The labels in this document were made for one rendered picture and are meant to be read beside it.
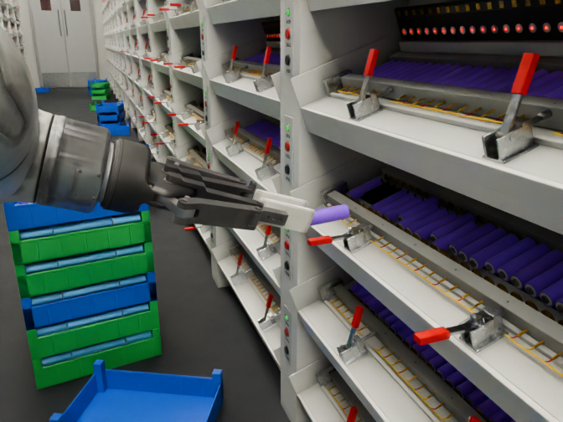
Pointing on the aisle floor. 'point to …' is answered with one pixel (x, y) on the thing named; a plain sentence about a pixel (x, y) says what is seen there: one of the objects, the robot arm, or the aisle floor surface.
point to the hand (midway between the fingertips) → (281, 211)
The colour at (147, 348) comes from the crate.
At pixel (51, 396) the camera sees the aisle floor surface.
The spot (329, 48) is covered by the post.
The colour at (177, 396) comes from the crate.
